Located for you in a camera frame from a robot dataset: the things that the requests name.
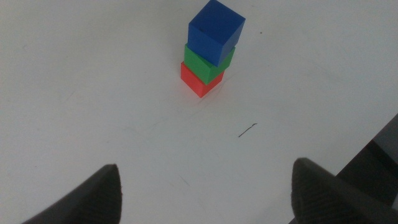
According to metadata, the green cube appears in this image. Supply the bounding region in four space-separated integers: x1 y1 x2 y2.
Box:
183 43 236 86

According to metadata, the blue cube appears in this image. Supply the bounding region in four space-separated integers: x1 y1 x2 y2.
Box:
187 0 246 68

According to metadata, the red cube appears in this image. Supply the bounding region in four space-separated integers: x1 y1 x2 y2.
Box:
180 61 225 99

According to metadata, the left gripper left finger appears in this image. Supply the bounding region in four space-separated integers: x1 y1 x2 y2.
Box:
21 164 123 224

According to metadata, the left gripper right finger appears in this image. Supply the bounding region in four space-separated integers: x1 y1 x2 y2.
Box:
289 157 398 224

